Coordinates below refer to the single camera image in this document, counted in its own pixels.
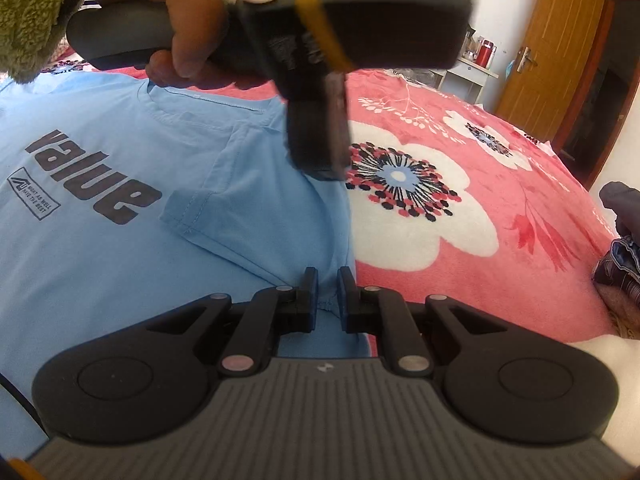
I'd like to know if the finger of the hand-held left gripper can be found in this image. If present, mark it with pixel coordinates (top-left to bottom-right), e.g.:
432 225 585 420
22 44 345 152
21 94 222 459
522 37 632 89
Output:
286 71 351 182

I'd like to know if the black cable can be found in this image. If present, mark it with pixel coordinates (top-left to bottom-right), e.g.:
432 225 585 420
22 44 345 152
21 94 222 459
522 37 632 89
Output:
0 374 42 438

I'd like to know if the white desk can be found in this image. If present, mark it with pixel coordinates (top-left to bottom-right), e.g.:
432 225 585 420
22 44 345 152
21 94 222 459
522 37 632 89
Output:
415 55 501 106

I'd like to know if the light blue t-shirt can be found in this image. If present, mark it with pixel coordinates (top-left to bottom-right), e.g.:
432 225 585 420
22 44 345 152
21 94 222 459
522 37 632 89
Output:
0 67 376 461

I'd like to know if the dark patterned garment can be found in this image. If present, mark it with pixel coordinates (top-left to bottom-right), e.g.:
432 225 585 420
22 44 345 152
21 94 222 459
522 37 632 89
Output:
592 237 640 307

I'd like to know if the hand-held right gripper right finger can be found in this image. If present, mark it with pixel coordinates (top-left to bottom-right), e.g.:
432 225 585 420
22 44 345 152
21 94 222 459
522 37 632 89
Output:
336 266 509 378

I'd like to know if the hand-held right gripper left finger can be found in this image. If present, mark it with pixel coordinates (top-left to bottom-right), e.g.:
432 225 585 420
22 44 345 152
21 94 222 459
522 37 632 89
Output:
146 266 320 378

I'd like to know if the metal door handle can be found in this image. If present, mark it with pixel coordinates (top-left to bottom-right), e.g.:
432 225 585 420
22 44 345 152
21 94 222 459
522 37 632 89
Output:
517 46 540 75

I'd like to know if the wooden door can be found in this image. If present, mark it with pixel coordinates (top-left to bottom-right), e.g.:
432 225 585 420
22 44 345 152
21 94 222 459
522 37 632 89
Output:
495 0 608 141

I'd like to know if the person's left forearm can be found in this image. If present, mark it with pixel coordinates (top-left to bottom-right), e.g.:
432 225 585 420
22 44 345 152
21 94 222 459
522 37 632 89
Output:
0 0 93 85

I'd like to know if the red bottle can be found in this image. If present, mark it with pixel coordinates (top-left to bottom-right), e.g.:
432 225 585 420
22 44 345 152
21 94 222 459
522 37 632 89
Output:
475 37 497 68

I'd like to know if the red floral blanket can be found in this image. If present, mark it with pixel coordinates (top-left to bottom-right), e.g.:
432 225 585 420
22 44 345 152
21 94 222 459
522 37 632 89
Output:
37 57 621 361

